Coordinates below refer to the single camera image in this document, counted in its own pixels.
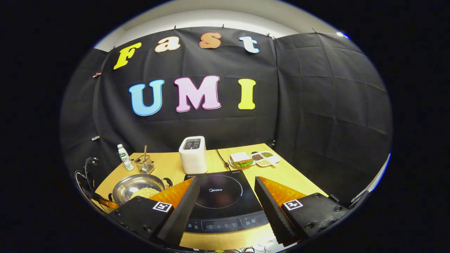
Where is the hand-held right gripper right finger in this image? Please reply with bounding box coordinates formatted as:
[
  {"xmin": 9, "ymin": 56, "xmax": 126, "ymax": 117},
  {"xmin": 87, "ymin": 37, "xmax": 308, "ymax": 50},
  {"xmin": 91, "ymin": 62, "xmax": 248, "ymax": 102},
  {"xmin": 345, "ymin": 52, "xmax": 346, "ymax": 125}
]
[{"xmin": 254, "ymin": 176, "xmax": 350, "ymax": 247}]

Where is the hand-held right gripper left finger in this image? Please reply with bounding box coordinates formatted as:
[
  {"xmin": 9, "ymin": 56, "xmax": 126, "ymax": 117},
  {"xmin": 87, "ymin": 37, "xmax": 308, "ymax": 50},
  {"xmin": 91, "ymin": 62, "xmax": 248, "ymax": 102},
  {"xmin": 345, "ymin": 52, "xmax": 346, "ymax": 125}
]
[{"xmin": 107, "ymin": 177, "xmax": 201, "ymax": 248}]

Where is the stainless steel pot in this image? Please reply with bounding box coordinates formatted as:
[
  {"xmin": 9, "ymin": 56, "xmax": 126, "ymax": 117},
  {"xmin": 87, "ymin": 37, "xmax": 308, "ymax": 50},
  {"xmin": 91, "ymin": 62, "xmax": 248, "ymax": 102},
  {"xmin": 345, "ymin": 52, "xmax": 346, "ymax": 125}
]
[{"xmin": 108, "ymin": 174, "xmax": 173, "ymax": 206}]

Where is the black induction cooktop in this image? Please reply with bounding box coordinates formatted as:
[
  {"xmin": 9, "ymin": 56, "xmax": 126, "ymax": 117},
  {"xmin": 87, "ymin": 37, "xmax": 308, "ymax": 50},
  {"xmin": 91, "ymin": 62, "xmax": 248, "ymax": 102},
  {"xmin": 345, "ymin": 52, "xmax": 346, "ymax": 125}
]
[{"xmin": 184, "ymin": 170, "xmax": 269, "ymax": 233}]

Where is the pile of yellow soybeans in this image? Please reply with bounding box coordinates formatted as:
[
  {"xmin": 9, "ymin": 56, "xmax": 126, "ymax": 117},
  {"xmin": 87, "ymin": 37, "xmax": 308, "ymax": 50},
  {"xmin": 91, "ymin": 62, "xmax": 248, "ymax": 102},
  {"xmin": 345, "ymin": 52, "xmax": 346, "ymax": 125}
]
[{"xmin": 129, "ymin": 187, "xmax": 160, "ymax": 200}]

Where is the white bottle green label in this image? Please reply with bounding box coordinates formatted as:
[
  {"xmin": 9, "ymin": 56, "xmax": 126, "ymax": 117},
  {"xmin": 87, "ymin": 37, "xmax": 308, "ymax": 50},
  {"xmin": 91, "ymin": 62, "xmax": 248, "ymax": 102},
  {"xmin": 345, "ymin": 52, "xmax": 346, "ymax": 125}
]
[{"xmin": 117, "ymin": 144, "xmax": 135, "ymax": 171}]

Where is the white divided bean dish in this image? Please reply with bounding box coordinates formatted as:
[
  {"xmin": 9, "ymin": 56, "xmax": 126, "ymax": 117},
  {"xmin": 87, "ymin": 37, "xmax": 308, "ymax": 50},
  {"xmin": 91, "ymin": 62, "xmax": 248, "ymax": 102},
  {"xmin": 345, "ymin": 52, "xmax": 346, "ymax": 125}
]
[{"xmin": 251, "ymin": 151, "xmax": 281, "ymax": 167}]

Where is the white toaster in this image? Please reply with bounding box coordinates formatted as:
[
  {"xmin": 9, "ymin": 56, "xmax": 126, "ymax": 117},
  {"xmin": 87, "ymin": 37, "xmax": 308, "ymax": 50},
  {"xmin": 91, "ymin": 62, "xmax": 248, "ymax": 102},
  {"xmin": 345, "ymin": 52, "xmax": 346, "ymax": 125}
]
[{"xmin": 179, "ymin": 136, "xmax": 208, "ymax": 174}]

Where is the sandwich with lettuce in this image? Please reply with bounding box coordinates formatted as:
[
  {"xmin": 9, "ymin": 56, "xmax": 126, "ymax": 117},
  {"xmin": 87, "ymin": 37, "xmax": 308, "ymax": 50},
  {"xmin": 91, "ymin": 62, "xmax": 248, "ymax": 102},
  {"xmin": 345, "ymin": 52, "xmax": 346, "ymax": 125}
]
[{"xmin": 230, "ymin": 152, "xmax": 254, "ymax": 167}]

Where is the white sandwich plate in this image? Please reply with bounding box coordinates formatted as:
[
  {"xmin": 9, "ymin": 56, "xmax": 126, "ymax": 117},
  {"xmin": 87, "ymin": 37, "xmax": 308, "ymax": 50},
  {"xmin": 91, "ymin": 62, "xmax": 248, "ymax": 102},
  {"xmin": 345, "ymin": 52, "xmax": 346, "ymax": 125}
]
[{"xmin": 229, "ymin": 156, "xmax": 256, "ymax": 168}]

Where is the black backdrop cloth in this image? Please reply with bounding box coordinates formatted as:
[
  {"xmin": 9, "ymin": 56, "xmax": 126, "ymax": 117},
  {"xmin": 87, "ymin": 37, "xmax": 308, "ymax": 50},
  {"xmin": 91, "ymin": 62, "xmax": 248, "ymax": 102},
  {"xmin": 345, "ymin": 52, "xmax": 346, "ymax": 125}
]
[{"xmin": 60, "ymin": 26, "xmax": 392, "ymax": 208}]

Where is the black looped cable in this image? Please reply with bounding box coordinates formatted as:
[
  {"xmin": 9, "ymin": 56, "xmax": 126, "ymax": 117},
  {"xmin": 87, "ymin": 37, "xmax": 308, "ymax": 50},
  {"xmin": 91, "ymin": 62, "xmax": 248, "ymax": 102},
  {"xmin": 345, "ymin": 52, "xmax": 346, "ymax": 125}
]
[{"xmin": 74, "ymin": 157, "xmax": 99, "ymax": 201}]

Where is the metal wire basket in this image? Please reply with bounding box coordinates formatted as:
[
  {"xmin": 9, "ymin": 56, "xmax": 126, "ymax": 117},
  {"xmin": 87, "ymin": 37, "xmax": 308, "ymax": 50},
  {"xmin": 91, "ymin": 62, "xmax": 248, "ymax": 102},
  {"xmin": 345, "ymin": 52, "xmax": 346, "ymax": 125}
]
[{"xmin": 134, "ymin": 156, "xmax": 155, "ymax": 174}]

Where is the black power cable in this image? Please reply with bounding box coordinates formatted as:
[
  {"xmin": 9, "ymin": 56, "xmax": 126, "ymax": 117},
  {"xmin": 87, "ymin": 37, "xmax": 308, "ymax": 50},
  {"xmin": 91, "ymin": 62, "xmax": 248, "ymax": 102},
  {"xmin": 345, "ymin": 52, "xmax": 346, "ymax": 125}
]
[{"xmin": 215, "ymin": 149, "xmax": 231, "ymax": 171}]

